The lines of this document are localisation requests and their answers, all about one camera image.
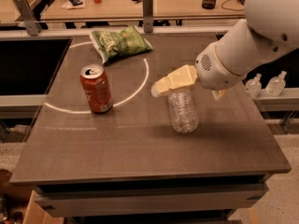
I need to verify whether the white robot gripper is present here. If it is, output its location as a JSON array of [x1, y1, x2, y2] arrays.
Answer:
[[151, 42, 246, 101]]

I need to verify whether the clear plastic water bottle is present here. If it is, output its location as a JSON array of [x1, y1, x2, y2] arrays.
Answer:
[[168, 91, 199, 133]]

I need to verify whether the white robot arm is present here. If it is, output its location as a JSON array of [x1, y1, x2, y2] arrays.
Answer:
[[151, 0, 299, 97]]

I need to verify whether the small clear bottle left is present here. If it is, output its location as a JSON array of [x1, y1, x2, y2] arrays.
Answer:
[[245, 74, 262, 99]]

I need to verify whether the small clear bottle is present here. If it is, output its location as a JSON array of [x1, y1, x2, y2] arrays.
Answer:
[[265, 71, 287, 96], [245, 74, 262, 99]]

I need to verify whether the small clear bottle right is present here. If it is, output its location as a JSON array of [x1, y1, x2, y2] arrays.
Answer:
[[265, 71, 287, 96]]

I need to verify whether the black mesh cup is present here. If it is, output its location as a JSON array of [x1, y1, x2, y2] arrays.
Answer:
[[202, 0, 217, 9]]

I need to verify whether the green chip bag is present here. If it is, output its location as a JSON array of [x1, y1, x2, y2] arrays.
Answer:
[[90, 26, 153, 64]]

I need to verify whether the red soda can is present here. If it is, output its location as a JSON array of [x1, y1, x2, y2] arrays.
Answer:
[[80, 64, 113, 113]]

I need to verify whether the wooden background desk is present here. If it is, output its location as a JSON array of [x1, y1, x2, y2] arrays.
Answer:
[[0, 0, 247, 24]]

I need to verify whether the black cable on desk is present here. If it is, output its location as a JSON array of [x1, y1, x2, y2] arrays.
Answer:
[[221, 0, 246, 12]]

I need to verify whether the grey metal bracket middle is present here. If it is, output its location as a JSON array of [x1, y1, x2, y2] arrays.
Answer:
[[142, 0, 153, 33]]

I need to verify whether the grey metal bracket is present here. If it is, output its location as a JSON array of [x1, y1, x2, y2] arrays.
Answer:
[[13, 0, 42, 36], [142, 0, 153, 33]]

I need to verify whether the grey table drawer frame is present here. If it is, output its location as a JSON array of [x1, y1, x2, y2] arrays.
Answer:
[[36, 175, 268, 217]]

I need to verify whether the grey metal bracket left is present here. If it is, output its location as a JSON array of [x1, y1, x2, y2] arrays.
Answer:
[[13, 0, 42, 36]]

